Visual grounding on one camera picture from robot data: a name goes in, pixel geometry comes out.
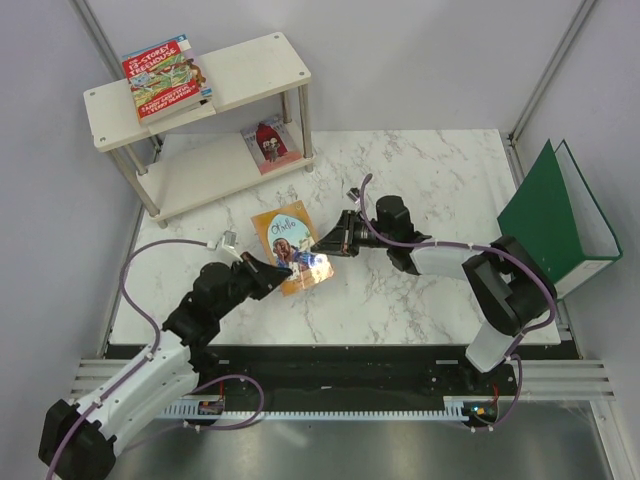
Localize orange illustrated book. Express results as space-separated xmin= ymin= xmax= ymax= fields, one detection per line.
xmin=251 ymin=200 xmax=334 ymax=296

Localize white slotted cable duct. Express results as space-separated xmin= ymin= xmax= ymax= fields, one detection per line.
xmin=157 ymin=397 xmax=469 ymax=422

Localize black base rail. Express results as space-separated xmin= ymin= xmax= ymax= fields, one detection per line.
xmin=198 ymin=346 xmax=516 ymax=410

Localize aluminium frame post right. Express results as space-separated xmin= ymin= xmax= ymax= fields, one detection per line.
xmin=505 ymin=0 xmax=601 ymax=146

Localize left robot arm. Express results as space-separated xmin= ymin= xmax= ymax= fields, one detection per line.
xmin=38 ymin=252 xmax=292 ymax=479

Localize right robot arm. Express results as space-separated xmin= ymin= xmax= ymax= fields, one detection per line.
xmin=311 ymin=195 xmax=557 ymax=394

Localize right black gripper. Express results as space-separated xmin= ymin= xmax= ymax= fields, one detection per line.
xmin=311 ymin=210 xmax=393 ymax=258

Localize pink book on shelf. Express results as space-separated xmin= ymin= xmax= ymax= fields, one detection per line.
xmin=241 ymin=115 xmax=303 ymax=175

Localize purple cable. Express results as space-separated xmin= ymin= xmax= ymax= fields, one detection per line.
xmin=44 ymin=238 xmax=266 ymax=480
xmin=357 ymin=173 xmax=557 ymax=434

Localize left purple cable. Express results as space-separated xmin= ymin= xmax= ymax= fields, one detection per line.
xmin=44 ymin=238 xmax=266 ymax=480

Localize red Treehouse book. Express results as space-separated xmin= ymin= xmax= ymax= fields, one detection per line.
xmin=122 ymin=36 xmax=204 ymax=125

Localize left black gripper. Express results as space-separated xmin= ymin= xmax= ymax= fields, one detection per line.
xmin=214 ymin=251 xmax=292 ymax=320

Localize green lever arch binder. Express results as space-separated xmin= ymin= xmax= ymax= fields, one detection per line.
xmin=498 ymin=141 xmax=623 ymax=299

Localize dog picture book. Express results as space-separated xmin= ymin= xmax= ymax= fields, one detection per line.
xmin=175 ymin=34 xmax=212 ymax=101

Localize aluminium frame post left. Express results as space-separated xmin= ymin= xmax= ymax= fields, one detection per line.
xmin=69 ymin=0 xmax=124 ymax=80

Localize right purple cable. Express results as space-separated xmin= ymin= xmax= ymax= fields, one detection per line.
xmin=357 ymin=173 xmax=557 ymax=434

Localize white two-tier shelf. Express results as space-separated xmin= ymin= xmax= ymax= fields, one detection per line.
xmin=84 ymin=32 xmax=314 ymax=228

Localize aluminium frame post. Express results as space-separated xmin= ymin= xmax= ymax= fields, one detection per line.
xmin=505 ymin=0 xmax=601 ymax=146
xmin=69 ymin=0 xmax=124 ymax=80

